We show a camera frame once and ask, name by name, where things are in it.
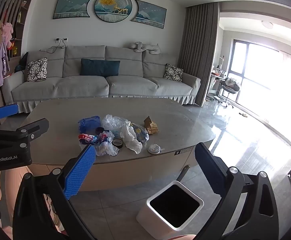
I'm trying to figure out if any stool with piled clothes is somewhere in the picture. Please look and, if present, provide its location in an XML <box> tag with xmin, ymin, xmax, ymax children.
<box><xmin>222</xmin><ymin>77</ymin><xmax>241</xmax><ymax>108</ymax></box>

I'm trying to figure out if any grey-brown curtain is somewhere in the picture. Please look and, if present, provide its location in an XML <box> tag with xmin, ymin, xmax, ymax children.
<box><xmin>177</xmin><ymin>2</ymin><xmax>221</xmax><ymax>107</ymax></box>

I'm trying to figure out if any white side desk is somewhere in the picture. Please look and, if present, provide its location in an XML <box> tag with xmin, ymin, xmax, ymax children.
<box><xmin>208</xmin><ymin>71</ymin><xmax>227</xmax><ymax>101</ymax></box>

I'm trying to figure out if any white round lid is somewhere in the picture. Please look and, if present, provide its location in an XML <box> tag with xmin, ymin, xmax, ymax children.
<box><xmin>147</xmin><ymin>144</ymin><xmax>165</xmax><ymax>154</ymax></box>

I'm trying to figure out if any clear printed plastic wrapper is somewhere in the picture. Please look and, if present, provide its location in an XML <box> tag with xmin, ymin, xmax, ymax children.
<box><xmin>94</xmin><ymin>130</ymin><xmax>120</xmax><ymax>157</ymax></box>

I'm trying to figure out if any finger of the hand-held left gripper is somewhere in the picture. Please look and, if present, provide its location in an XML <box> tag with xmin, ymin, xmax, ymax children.
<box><xmin>15</xmin><ymin>118</ymin><xmax>49</xmax><ymax>141</ymax></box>
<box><xmin>0</xmin><ymin>104</ymin><xmax>19</xmax><ymax>130</ymax></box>

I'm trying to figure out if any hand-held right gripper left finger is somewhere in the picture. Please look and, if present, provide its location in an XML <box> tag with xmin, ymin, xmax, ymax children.
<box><xmin>13</xmin><ymin>144</ymin><xmax>97</xmax><ymax>240</ymax></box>

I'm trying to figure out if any red blue snack wrapper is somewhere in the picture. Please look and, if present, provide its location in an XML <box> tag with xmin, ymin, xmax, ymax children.
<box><xmin>79</xmin><ymin>133</ymin><xmax>98</xmax><ymax>145</ymax></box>

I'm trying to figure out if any blue yellow printed plastic bag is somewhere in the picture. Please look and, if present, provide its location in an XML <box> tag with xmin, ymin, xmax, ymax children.
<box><xmin>130</xmin><ymin>123</ymin><xmax>149</xmax><ymax>144</ymax></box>

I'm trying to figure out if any round deer wall painting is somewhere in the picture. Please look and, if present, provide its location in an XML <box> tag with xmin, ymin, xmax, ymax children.
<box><xmin>94</xmin><ymin>0</ymin><xmax>133</xmax><ymax>22</ymax></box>

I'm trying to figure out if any clear plastic bag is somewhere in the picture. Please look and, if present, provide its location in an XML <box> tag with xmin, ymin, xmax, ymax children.
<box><xmin>102</xmin><ymin>114</ymin><xmax>131</xmax><ymax>133</ymax></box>

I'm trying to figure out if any curved teal mountain painting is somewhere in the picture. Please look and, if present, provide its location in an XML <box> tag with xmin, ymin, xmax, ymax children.
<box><xmin>53</xmin><ymin>0</ymin><xmax>96</xmax><ymax>20</ymax></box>
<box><xmin>131</xmin><ymin>0</ymin><xmax>167</xmax><ymax>29</ymax></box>

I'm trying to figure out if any wooden shelf unit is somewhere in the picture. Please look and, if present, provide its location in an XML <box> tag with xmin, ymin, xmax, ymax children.
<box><xmin>0</xmin><ymin>0</ymin><xmax>33</xmax><ymax>105</ymax></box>

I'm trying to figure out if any black white floral cushion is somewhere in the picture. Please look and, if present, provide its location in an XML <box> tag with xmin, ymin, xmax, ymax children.
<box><xmin>26</xmin><ymin>57</ymin><xmax>48</xmax><ymax>82</ymax></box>
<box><xmin>163</xmin><ymin>63</ymin><xmax>184</xmax><ymax>82</ymax></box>

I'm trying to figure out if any white square waste bin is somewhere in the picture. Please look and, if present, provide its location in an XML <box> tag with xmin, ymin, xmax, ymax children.
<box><xmin>136</xmin><ymin>180</ymin><xmax>204</xmax><ymax>240</ymax></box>

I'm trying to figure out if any oval grey coffee table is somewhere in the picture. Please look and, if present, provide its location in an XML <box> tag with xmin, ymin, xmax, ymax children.
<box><xmin>19</xmin><ymin>97</ymin><xmax>216</xmax><ymax>192</ymax></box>

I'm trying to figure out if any grey fabric sofa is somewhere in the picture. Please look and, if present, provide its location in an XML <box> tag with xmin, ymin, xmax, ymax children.
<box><xmin>4</xmin><ymin>44</ymin><xmax>201</xmax><ymax>114</ymax></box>

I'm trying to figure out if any white crumpled paper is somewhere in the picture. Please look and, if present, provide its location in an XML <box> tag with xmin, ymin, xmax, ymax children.
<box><xmin>121</xmin><ymin>121</ymin><xmax>143</xmax><ymax>155</ymax></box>

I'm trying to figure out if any grey plush toy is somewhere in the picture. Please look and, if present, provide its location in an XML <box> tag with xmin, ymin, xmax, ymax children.
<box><xmin>129</xmin><ymin>41</ymin><xmax>160</xmax><ymax>55</ymax></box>

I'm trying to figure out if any brown crumpled paper carton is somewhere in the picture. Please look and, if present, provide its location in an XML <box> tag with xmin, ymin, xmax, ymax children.
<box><xmin>144</xmin><ymin>116</ymin><xmax>160</xmax><ymax>134</ymax></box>

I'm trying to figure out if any person's leg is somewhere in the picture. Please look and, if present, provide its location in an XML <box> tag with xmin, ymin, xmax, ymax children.
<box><xmin>0</xmin><ymin>166</ymin><xmax>68</xmax><ymax>240</ymax></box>

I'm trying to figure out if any pink hanging garment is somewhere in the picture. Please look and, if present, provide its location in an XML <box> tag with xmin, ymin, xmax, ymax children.
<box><xmin>2</xmin><ymin>22</ymin><xmax>14</xmax><ymax>49</ymax></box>

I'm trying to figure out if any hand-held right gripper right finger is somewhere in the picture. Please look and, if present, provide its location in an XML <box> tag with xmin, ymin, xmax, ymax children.
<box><xmin>194</xmin><ymin>142</ymin><xmax>278</xmax><ymax>240</ymax></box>

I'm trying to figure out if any black charger cable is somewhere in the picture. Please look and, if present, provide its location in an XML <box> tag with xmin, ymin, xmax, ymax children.
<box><xmin>42</xmin><ymin>39</ymin><xmax>66</xmax><ymax>54</ymax></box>

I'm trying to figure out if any blue mesh bag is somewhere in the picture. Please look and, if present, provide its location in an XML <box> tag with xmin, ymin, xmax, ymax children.
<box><xmin>78</xmin><ymin>116</ymin><xmax>101</xmax><ymax>133</ymax></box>

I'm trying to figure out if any teal rectangular cushion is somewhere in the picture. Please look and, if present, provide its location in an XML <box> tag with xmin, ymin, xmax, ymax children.
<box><xmin>80</xmin><ymin>58</ymin><xmax>121</xmax><ymax>78</ymax></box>

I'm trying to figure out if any large balcony window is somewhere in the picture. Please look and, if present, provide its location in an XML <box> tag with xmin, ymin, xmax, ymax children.
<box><xmin>227</xmin><ymin>39</ymin><xmax>282</xmax><ymax>105</ymax></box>

